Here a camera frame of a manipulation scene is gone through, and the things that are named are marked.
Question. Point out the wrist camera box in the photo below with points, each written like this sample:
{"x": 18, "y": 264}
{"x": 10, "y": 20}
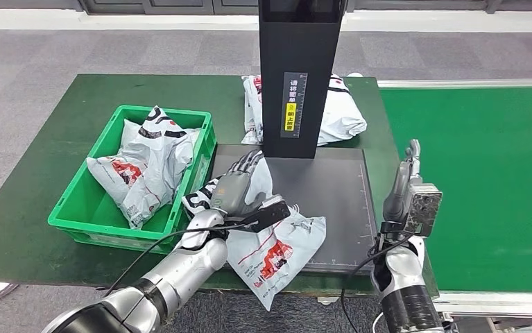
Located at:
{"x": 424, "y": 209}
{"x": 270, "y": 213}

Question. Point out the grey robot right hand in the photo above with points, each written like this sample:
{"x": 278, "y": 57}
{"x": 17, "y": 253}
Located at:
{"x": 396, "y": 202}

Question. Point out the green conveyor belt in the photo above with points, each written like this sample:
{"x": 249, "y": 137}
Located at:
{"x": 477, "y": 138}

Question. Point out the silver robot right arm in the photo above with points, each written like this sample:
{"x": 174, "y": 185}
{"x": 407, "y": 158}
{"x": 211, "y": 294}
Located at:
{"x": 403, "y": 275}

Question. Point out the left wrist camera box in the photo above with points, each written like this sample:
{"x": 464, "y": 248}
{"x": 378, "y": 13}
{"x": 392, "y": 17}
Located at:
{"x": 270, "y": 213}

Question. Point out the white poly mailer parcel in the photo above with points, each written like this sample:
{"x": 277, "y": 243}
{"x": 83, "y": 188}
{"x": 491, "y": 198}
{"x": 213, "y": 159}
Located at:
{"x": 275, "y": 257}
{"x": 341, "y": 115}
{"x": 155, "y": 165}
{"x": 131, "y": 133}

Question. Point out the black inbound scanner machine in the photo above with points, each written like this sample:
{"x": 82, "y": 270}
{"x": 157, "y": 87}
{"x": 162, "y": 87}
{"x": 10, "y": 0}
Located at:
{"x": 334, "y": 207}

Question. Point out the green plastic crate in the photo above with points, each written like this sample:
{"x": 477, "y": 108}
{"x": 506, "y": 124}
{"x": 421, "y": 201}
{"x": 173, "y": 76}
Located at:
{"x": 82, "y": 216}

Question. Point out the white table foot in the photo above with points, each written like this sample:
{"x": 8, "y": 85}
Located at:
{"x": 327, "y": 301}

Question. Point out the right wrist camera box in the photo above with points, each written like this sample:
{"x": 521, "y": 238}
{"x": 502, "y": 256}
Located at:
{"x": 424, "y": 209}

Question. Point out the small white object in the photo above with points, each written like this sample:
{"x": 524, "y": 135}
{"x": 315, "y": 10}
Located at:
{"x": 355, "y": 75}

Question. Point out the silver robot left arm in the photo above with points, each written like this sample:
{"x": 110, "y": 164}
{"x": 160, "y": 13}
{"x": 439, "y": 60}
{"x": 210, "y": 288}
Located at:
{"x": 187, "y": 271}

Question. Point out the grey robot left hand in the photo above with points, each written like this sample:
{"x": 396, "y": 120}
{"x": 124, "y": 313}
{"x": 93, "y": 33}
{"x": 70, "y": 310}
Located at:
{"x": 231, "y": 193}

